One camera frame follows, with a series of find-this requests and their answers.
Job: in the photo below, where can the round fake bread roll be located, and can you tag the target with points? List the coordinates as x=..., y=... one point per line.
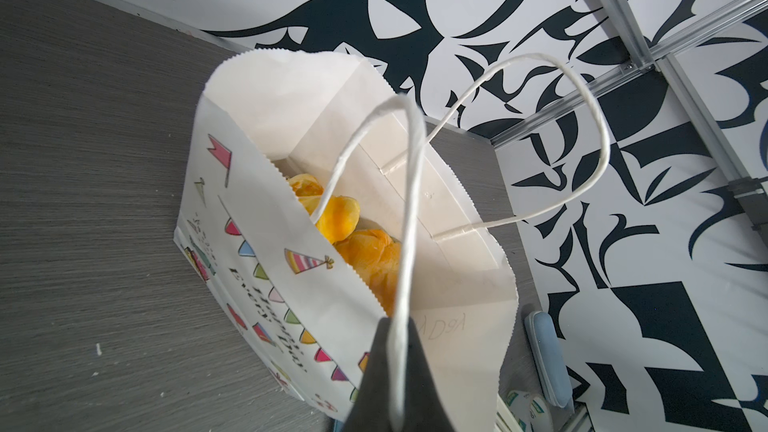
x=375, y=257

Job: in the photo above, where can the white paper gift bag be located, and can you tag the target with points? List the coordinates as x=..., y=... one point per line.
x=265, y=116

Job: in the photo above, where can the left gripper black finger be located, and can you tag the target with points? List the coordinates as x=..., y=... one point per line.
x=384, y=403

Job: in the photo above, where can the grey blue oval pad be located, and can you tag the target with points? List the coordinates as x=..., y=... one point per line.
x=548, y=357

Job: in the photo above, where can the fake croissant bottom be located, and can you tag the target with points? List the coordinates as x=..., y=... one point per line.
x=340, y=216

